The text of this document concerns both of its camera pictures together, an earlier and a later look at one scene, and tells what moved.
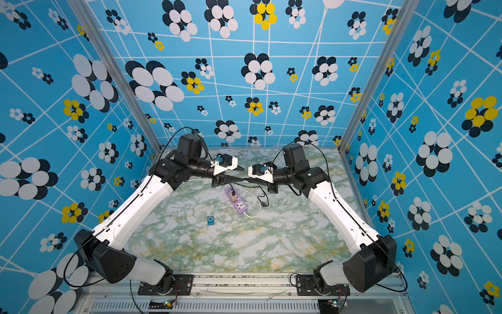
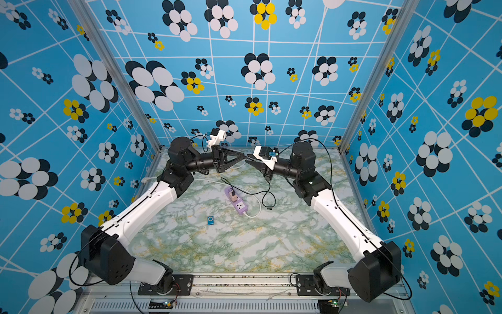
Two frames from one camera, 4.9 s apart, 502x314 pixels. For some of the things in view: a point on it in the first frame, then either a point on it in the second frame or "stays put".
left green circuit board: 161,304 stays put
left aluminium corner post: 125,80 stays put
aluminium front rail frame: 361,293 stays put
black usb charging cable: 233,192 → 271,207
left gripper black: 221,179 → 219,158
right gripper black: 272,188 → 269,174
